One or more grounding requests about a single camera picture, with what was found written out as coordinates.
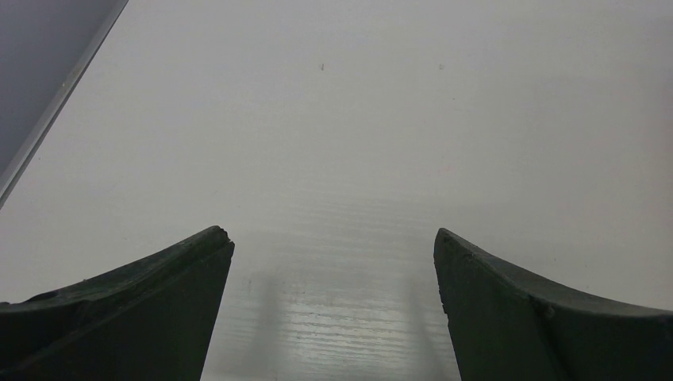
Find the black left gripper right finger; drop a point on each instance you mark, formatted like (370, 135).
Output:
(508, 323)

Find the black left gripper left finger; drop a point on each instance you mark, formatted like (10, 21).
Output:
(151, 319)

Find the aluminium table edge rail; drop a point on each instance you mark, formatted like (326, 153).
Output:
(46, 46)

